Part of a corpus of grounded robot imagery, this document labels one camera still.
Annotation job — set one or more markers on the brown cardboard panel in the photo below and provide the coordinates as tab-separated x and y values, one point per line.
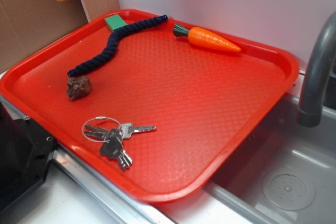
28	26

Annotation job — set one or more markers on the green rectangular block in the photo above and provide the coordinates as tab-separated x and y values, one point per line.
114	22

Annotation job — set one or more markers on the brown rock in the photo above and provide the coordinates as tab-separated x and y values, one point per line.
78	87

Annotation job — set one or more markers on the orange toy carrot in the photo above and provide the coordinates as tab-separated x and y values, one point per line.
204	38

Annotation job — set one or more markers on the red plastic tray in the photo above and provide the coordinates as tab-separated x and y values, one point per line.
203	103

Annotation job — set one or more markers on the grey sink faucet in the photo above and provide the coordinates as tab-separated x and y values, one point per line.
318	87

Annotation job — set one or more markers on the grey toy sink basin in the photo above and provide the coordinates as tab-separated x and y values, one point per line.
282	173

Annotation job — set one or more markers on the silver key bunch on ring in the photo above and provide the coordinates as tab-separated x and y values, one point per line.
112	139

